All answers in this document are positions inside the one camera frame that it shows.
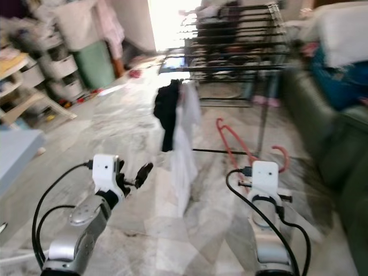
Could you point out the black hanging garment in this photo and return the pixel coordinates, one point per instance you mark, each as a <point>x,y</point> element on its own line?
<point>169,112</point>

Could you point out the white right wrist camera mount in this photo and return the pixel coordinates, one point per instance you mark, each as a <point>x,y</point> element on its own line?
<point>264,175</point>

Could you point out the green plastic bin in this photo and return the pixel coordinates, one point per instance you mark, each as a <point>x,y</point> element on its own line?
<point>95,66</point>

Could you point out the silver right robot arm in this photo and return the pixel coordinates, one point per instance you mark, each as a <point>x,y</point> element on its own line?
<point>270,253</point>

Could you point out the white hanging garment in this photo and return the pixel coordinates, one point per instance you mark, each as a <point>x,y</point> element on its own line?
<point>185,161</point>

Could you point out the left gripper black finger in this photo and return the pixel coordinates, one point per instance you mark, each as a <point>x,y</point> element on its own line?
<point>144,175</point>

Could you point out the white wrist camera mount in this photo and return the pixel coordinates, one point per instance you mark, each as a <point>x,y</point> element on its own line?
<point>264,175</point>
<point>106,169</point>

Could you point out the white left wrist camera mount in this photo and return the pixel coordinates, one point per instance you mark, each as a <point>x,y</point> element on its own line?
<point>106,169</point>

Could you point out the white beige baby high chair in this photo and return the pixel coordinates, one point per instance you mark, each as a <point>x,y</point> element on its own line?
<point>34,103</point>

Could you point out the terracotta plastic clothes hanger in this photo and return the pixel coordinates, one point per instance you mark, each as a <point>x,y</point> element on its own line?
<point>286,160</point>

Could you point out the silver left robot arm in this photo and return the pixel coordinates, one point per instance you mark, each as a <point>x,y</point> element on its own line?
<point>86,230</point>

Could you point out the blue bag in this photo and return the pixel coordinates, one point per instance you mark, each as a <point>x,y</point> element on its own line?
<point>339,86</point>

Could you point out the white drawer trolley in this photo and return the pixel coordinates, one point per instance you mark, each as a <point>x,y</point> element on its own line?
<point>60,66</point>

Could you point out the dark green sofa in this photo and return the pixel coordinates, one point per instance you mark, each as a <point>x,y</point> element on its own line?
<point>322,132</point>

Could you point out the black metal drying rack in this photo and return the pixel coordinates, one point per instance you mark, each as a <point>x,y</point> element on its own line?
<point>224,69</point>

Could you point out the pink hanging garment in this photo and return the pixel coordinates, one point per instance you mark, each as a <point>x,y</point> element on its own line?
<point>109,29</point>

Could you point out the yellow folded cloth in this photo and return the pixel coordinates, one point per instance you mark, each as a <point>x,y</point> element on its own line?
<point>11,65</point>

